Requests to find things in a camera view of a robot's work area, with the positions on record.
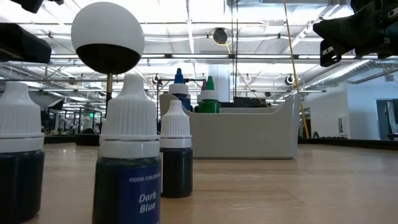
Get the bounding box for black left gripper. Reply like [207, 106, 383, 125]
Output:
[0, 23, 52, 65]

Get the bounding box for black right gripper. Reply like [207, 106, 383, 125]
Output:
[313, 0, 398, 68]

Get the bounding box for small dark white-capped bottle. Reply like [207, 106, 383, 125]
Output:
[0, 81, 45, 224]
[159, 99, 193, 198]

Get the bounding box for small bottle dark blue label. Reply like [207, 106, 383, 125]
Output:
[91, 73, 162, 224]

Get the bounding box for large green food coloring bottle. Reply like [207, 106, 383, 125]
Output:
[198, 75, 221, 114]

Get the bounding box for large blue food coloring bottle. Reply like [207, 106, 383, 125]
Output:
[168, 67, 193, 112]

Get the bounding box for white globe table lamp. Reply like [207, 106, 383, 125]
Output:
[70, 1, 146, 146]

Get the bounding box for distant black robot workstation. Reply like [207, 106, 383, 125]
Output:
[44, 98, 103, 138]

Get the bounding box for black perforated computer case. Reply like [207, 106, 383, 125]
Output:
[220, 96, 271, 109]

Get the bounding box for white building column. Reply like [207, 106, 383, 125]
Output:
[206, 63, 231, 103]

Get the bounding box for grey plastic bin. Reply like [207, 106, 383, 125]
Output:
[159, 92, 302, 160]

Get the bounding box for silver ventilation duct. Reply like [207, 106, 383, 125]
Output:
[303, 59, 374, 91]

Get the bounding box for yellow hanging cable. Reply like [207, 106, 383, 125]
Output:
[282, 0, 310, 140]

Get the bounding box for black metal stand frame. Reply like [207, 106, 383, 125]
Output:
[156, 77, 207, 103]

